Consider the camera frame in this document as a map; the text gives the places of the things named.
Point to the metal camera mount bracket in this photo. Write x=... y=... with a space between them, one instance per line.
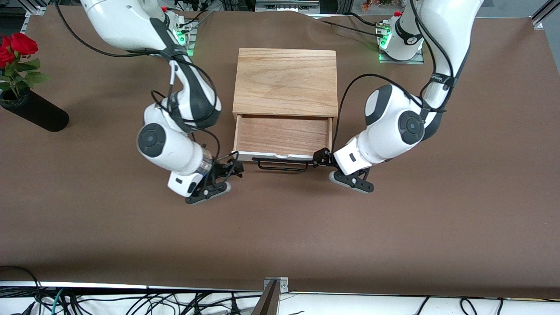
x=274 y=286

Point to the black cylindrical vase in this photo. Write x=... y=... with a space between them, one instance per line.
x=46 y=116

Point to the wooden drawer white front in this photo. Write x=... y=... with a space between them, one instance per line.
x=282 y=135

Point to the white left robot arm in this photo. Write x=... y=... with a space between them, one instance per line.
x=393 y=127

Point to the light wooden drawer cabinet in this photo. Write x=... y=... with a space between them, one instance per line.
x=284 y=78

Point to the aluminium frame profile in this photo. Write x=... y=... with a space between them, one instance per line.
x=544 y=13
x=33 y=4

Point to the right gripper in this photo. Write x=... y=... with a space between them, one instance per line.
x=222 y=169

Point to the silver metal box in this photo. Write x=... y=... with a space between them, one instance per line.
x=286 y=5

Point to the silver table edge rail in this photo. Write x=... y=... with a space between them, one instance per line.
x=87 y=286

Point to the red rose bouquet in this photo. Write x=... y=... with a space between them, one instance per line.
x=22 y=43

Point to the brown table cover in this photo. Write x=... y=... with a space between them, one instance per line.
x=131 y=236

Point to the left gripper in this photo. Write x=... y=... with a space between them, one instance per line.
x=325 y=157

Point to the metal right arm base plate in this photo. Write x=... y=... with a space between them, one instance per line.
x=189 y=43

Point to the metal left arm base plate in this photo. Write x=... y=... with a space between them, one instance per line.
x=400 y=62

